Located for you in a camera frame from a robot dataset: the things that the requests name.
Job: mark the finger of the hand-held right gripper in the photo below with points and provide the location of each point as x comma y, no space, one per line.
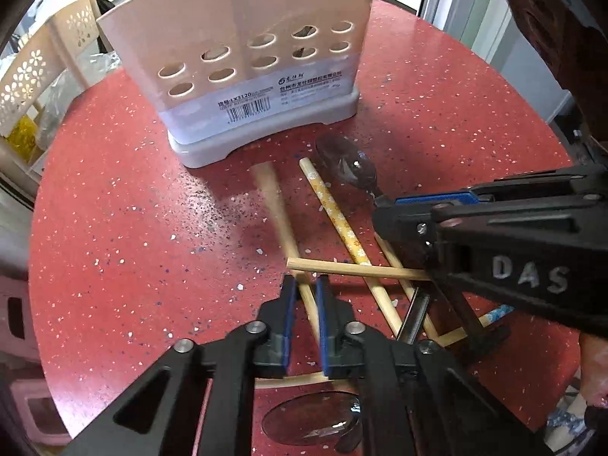
427,198
403,228

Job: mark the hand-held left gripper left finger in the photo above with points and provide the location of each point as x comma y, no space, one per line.
288,304

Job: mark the dark brown chopstick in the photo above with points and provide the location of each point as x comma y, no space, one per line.
414,313

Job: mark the beige plastic storage cart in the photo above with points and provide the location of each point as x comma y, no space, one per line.
28,71

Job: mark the clear brown plastic spoon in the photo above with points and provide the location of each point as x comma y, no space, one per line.
304,418
342,161

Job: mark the blue patterned cloth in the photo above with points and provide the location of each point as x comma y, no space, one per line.
567,413

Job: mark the pink plastic stool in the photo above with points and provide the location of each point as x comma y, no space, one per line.
28,389

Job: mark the person's leg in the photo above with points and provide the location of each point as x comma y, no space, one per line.
593,370

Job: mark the yellow flowered chopstick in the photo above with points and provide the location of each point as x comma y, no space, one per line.
332,209

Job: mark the blue patterned bamboo chopstick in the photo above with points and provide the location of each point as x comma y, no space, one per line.
465,330

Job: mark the clear plastic bag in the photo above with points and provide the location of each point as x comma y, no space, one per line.
66,99

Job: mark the beige plastic utensil holder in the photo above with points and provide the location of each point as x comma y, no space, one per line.
237,9

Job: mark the sliding door frame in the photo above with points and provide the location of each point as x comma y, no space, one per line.
475,19

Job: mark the person's dark brown clothing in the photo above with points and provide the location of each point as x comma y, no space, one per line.
560,19

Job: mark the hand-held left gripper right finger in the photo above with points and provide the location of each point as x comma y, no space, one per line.
324,313

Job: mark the plain bamboo chopstick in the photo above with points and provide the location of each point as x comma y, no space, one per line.
356,270
390,259
278,209

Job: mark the black garbage bag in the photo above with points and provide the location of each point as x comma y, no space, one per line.
103,14

